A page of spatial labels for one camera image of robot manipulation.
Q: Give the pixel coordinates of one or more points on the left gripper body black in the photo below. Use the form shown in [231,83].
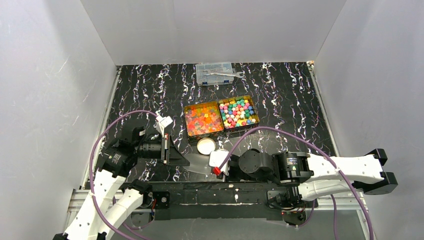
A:
[167,150]

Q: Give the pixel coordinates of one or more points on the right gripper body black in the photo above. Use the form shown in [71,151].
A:
[232,168]

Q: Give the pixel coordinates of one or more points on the translucent plastic scoop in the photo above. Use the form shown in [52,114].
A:
[199,163]

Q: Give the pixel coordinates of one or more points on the cream round jar lid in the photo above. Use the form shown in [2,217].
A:
[206,145]

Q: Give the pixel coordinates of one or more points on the tin of orange gummy candies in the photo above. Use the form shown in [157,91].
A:
[203,120]

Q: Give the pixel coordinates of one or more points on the tin of multicolour star candies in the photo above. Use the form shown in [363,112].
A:
[238,113]

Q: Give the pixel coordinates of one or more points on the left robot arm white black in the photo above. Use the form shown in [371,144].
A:
[99,217]

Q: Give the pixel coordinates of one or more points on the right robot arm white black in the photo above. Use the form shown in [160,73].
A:
[309,176]

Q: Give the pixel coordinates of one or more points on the silver wrench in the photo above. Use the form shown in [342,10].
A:
[234,74]

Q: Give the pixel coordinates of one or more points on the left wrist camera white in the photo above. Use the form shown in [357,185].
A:
[162,123]

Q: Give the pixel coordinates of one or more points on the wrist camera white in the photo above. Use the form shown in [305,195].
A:
[162,123]
[216,158]

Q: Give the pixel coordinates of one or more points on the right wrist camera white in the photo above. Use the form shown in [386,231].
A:
[216,158]

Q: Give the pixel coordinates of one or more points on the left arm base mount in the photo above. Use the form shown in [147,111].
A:
[155,200]

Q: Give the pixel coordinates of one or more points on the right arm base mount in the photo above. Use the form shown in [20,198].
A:
[295,212]

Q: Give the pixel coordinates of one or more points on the aluminium frame rail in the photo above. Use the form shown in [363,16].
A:
[344,201]

